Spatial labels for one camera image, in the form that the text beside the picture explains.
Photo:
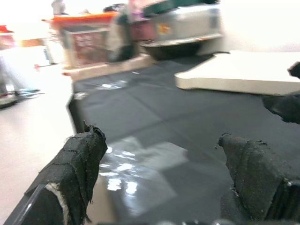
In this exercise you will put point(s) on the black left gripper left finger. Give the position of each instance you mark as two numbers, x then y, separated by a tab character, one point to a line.
70	168

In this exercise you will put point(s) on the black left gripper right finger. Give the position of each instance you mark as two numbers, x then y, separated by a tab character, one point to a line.
253	175

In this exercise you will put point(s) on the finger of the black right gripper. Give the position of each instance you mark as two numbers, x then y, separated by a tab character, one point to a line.
286	107
296	70

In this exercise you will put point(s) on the white plastic children table top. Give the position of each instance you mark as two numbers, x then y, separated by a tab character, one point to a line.
234	68

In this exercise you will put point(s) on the clear tape strip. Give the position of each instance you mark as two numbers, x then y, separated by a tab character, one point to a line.
105	85

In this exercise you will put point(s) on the grey power strip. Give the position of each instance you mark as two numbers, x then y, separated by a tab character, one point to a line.
8	100

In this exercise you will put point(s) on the beige stone bench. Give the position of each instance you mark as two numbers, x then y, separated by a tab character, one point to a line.
105	68

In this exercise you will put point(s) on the black tablecloth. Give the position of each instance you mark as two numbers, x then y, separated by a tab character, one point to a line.
164	112

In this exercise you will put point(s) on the white plastic tray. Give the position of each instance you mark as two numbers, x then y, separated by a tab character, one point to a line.
182	40

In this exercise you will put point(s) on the clear plastic food container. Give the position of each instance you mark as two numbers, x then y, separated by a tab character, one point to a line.
187	23

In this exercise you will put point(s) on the orange lidded clear storage box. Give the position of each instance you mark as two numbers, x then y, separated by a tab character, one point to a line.
82	35

